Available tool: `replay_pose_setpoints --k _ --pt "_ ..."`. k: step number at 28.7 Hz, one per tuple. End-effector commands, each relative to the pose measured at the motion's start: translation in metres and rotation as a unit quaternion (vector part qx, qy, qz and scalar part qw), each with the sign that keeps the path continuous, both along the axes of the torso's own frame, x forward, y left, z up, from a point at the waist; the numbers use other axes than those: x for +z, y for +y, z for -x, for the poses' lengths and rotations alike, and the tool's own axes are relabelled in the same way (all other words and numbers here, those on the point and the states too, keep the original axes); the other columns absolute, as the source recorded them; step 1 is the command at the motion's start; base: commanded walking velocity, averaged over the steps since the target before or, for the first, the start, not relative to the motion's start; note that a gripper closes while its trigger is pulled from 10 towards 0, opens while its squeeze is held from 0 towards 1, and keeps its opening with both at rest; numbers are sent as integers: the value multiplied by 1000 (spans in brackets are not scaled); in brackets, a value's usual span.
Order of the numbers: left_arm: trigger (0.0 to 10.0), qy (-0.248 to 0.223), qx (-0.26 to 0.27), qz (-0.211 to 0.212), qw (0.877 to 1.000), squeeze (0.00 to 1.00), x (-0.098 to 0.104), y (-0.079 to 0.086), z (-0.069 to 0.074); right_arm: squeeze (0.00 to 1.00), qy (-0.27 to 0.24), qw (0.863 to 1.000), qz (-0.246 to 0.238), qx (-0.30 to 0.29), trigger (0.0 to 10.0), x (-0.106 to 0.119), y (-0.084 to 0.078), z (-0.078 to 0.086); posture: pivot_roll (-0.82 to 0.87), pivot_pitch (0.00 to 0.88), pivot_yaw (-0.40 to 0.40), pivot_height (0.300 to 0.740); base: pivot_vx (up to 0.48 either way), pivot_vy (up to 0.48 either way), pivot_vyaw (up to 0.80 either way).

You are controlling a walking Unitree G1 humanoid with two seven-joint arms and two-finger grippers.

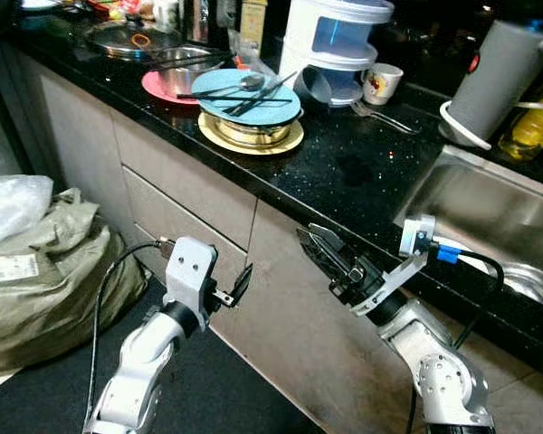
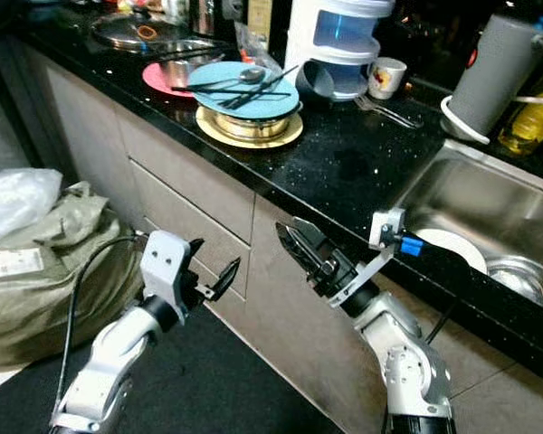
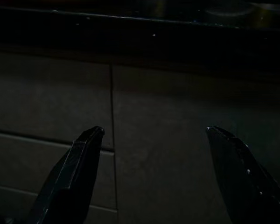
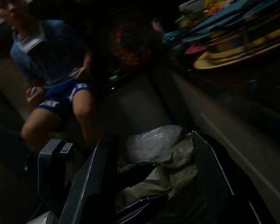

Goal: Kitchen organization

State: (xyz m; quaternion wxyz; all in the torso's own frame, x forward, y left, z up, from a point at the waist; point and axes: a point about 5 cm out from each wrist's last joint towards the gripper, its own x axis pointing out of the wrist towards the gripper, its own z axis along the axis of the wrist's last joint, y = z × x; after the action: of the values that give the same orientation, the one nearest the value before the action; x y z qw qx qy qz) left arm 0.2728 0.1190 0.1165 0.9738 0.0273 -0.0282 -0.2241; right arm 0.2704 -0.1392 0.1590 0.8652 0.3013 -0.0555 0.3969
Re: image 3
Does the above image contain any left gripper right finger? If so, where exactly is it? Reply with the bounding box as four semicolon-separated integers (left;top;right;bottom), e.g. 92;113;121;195
206;126;280;224

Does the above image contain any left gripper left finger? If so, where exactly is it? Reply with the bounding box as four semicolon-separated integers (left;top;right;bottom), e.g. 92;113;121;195
28;126;105;224

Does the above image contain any beige drawer front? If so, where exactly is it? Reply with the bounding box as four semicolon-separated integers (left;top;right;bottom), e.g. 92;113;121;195
0;50;114;150
0;132;119;210

